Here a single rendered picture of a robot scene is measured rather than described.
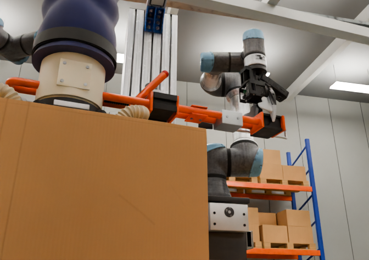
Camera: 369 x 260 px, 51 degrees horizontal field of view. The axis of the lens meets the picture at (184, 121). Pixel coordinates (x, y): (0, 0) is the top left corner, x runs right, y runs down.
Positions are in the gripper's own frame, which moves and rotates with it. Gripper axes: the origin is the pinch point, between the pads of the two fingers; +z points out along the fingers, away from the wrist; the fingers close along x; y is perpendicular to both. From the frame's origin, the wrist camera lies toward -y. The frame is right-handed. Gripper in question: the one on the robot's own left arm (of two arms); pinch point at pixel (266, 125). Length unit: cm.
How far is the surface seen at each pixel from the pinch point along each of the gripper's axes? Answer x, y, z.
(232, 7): -149, -77, -191
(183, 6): -324, -97, -339
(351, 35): -142, -208, -190
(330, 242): -736, -664, -79
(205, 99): -783, -341, -456
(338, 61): -549, -610, -501
